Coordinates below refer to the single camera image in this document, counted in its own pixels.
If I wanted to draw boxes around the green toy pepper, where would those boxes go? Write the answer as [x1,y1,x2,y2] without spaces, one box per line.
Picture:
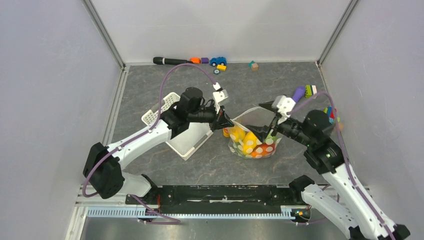
[264,135,281,145]

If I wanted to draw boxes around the white cable duct rail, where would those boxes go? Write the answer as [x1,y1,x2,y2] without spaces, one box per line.
[86,206,295,220]

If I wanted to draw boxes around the orange toy piece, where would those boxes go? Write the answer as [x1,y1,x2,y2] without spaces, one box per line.
[189,57,202,64]

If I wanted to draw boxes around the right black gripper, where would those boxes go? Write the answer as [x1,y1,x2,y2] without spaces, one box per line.
[245,99,314,147]

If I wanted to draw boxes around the teal and wood cubes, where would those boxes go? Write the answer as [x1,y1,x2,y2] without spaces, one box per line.
[248,60,259,72]

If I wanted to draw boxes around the clear zip top bag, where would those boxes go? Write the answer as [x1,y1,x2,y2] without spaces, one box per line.
[222,106,282,159]

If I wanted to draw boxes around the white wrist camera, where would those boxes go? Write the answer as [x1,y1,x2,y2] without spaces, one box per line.
[212,82,229,115]
[271,95,296,125]

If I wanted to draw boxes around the black microphone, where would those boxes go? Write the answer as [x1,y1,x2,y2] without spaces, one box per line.
[152,56,193,66]

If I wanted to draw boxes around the purple toy block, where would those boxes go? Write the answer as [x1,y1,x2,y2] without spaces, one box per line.
[200,57,210,64]

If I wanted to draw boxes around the yellow toy mango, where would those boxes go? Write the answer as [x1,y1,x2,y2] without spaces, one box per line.
[242,131,258,155]

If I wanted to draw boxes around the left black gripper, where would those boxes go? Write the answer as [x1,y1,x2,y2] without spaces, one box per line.
[188,102,234,133]

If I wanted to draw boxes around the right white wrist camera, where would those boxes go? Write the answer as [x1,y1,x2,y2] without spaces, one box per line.
[271,95,296,125]

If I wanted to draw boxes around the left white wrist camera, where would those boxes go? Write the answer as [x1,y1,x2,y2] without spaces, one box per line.
[212,82,229,115]

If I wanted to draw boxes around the orange toy pumpkin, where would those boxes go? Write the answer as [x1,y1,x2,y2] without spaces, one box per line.
[249,143,276,159]

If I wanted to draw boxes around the yellow toy lemon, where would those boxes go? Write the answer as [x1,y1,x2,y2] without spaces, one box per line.
[228,125,246,143]

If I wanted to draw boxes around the multicolour brick stack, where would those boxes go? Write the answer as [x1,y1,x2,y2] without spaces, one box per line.
[324,106,337,124]

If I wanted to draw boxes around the yellow toy brick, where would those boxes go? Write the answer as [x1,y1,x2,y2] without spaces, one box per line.
[216,65,227,71]

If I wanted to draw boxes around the white perforated plastic basket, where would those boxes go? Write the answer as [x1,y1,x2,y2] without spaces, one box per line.
[141,92,213,161]

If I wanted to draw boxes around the purple toy eggplant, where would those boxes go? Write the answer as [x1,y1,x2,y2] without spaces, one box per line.
[291,86,306,103]

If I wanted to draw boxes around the blue toy car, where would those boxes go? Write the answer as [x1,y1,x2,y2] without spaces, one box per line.
[209,56,227,67]

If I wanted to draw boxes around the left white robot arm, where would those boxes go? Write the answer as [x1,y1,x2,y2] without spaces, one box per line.
[83,86,234,204]

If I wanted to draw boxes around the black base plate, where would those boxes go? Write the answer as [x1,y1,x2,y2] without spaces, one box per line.
[140,185,311,214]

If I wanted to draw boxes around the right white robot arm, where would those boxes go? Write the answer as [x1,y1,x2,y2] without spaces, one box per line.
[247,101,411,240]

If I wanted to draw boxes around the green white brick stack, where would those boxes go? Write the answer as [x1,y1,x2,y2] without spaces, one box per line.
[304,85,318,98]

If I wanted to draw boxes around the yellow butterfly toy block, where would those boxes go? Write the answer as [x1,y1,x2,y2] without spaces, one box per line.
[222,128,230,138]

